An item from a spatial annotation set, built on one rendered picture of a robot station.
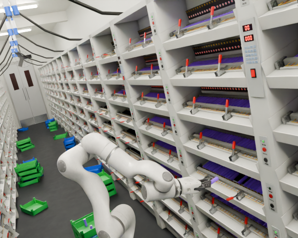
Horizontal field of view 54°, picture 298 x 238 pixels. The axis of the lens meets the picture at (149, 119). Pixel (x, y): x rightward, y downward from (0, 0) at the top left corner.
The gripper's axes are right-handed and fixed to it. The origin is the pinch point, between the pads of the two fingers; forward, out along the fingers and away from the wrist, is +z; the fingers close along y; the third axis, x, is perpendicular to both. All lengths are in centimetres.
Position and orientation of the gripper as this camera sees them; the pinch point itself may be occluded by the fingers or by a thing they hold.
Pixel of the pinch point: (205, 183)
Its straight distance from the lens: 142.7
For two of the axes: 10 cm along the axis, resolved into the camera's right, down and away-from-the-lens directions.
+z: 9.1, -0.3, 4.1
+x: -0.2, 9.9, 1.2
